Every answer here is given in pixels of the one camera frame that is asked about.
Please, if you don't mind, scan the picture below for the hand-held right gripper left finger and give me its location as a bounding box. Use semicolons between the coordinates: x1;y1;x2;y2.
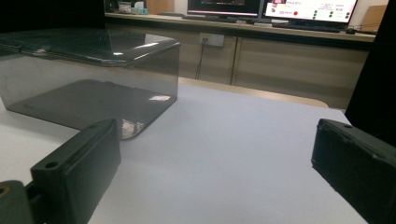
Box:
30;119;122;224

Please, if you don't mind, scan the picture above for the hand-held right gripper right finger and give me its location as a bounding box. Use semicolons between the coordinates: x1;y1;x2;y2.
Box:
311;118;396;224

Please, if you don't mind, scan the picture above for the smoky transparent lidded plastic box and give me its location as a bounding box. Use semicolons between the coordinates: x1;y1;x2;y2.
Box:
0;27;182;141

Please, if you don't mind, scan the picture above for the black curtain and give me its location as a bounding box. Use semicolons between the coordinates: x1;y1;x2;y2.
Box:
344;0;396;147
0;0;106;34

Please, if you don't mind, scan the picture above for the black keyboard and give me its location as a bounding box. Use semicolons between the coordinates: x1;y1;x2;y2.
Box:
271;21;342;34
181;14;240;24

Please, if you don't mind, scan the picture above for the brown cardboard box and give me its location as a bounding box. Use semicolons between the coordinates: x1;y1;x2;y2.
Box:
360;4;389;34

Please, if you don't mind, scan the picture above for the lit computer monitor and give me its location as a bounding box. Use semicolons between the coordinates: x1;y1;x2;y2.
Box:
262;0;359;24

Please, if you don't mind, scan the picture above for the long wooden counter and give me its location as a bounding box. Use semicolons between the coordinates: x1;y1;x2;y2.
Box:
105;12;376;44

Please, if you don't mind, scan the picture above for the white container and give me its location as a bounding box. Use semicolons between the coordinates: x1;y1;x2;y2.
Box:
117;1;133;14

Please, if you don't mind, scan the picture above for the teal tissue box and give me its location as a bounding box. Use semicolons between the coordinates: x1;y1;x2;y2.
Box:
132;1;149;16

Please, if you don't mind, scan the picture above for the dark computer monitor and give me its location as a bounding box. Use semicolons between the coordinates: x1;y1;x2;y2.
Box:
187;0;263;18

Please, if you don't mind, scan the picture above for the black power cable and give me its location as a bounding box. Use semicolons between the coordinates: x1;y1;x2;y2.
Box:
194;39;207;80

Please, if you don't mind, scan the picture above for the white wall socket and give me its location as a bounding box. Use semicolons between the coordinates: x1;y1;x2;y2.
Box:
199;32;225;48

